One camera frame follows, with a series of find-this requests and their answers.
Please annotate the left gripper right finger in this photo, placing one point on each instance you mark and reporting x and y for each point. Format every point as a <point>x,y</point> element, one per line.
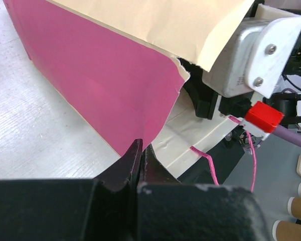
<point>169,210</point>

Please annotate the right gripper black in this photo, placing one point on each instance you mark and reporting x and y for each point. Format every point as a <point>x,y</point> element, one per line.
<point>204,99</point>

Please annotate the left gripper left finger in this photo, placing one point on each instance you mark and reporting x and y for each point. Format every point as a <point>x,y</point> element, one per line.
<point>100,208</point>

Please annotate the pink cream paper gift bag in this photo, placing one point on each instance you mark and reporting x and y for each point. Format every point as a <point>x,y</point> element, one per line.
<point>124,90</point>

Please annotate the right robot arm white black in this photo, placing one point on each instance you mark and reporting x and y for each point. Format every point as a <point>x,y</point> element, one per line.
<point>261,120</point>

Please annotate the cardboard tubes in background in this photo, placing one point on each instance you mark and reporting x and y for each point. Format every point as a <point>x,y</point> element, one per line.
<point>284,230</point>

